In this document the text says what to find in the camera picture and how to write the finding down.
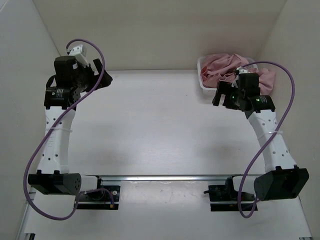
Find pink trousers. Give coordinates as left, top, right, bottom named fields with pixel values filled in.
left=197, top=53, right=276, bottom=95

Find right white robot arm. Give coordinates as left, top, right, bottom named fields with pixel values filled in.
left=212, top=73, right=309, bottom=201

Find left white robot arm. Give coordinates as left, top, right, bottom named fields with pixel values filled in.
left=27, top=55, right=113, bottom=200

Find white plastic basket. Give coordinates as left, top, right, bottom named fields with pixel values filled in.
left=197, top=55, right=258, bottom=97

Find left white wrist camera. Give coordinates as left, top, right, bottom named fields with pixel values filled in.
left=66, top=44, right=88, bottom=65

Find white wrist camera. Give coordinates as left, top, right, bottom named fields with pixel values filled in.
left=234, top=66, right=250, bottom=75
left=66, top=44, right=88, bottom=65

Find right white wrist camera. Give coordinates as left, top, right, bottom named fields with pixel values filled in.
left=234, top=66, right=250, bottom=75

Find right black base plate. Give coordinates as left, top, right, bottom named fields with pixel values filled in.
left=203, top=177, right=255, bottom=212

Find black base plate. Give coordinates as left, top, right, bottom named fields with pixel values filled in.
left=203, top=177, right=255, bottom=212
left=76, top=176, right=121, bottom=211

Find aluminium frame rail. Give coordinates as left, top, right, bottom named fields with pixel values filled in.
left=100, top=174, right=231, bottom=182

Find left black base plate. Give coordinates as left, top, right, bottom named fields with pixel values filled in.
left=76, top=176, right=121, bottom=211

